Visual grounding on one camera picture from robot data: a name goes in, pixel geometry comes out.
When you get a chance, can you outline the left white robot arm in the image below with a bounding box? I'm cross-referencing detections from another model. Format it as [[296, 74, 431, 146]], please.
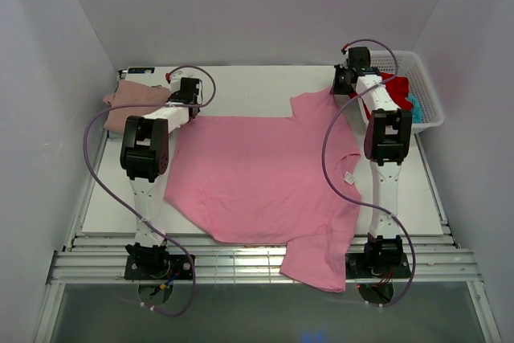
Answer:
[[120, 77, 202, 279]]

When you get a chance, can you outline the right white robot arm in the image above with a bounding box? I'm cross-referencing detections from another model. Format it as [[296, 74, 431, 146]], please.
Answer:
[[331, 43, 412, 279]]

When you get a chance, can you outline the white plastic mesh basket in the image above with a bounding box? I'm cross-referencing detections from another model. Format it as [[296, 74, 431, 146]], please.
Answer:
[[394, 51, 444, 134]]

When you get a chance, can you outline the red t shirt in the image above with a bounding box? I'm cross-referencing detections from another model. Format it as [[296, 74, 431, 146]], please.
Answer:
[[385, 76, 413, 111]]

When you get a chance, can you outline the folded dusty pink t shirt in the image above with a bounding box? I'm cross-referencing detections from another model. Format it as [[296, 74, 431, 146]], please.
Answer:
[[104, 80, 171, 134]]

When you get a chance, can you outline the blue label sticker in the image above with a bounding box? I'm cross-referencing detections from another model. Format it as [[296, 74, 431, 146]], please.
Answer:
[[126, 67, 155, 75]]

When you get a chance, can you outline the teal t shirt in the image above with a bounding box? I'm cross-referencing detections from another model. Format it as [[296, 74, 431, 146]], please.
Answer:
[[406, 93, 424, 124]]

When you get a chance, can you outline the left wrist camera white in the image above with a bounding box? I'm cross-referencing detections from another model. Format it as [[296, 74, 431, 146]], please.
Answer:
[[165, 71, 183, 93]]

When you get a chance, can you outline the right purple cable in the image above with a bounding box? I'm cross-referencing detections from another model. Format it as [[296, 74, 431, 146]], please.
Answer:
[[320, 38, 415, 308]]

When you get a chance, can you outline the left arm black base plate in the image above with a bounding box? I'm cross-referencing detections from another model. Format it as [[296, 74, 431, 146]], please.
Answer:
[[123, 253, 193, 281]]

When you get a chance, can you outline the aluminium rail frame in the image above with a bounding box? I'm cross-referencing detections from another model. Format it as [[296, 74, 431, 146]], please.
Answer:
[[36, 139, 487, 342]]

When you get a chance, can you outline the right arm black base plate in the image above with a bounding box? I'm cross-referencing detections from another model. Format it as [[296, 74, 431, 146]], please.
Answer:
[[345, 235, 411, 279]]

